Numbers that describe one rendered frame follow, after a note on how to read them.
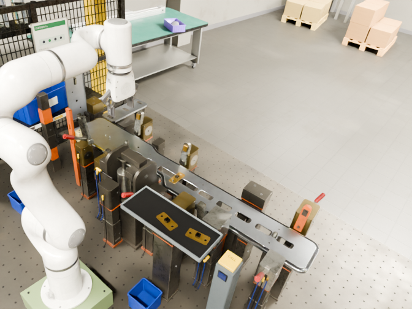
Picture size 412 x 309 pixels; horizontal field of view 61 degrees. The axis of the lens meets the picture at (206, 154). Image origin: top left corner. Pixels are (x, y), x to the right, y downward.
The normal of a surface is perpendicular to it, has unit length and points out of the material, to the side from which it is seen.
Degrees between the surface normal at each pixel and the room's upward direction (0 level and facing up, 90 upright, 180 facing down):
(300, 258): 0
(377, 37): 90
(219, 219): 0
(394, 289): 0
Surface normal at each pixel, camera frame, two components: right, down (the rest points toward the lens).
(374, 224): 0.12, -0.78
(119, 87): 0.76, 0.46
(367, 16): -0.61, 0.43
